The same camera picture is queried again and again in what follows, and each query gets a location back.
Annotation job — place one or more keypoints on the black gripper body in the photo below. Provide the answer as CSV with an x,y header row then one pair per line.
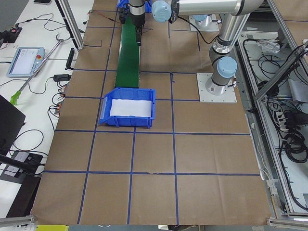
x,y
137,21

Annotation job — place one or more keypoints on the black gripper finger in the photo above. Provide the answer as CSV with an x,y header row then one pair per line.
x,y
138,35

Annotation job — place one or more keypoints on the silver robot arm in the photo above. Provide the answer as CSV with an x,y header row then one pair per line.
x,y
236,14
137,12

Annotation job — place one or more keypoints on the blue plastic bin right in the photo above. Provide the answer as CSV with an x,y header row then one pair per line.
x,y
123,3

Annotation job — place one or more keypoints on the blue plastic bin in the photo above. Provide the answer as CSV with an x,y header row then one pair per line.
x,y
123,3
129,94

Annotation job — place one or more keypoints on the green conveyor belt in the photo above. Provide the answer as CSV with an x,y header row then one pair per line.
x,y
128,68

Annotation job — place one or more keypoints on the blue plastic bin left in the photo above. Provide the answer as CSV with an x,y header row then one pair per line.
x,y
129,94

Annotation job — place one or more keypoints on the white foam pad left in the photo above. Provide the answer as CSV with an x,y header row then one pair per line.
x,y
124,107

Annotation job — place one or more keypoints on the black power adapter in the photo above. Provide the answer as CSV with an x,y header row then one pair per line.
x,y
61,77

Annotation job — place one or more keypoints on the teach pendant tablet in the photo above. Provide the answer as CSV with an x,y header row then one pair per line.
x,y
25,61

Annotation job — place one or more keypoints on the reacher grabber tool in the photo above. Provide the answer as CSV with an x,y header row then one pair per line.
x,y
15,97

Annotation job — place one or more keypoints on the aluminium frame post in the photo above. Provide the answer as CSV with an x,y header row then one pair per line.
x,y
70,22

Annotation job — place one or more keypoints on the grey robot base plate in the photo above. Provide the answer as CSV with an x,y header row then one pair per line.
x,y
212,93

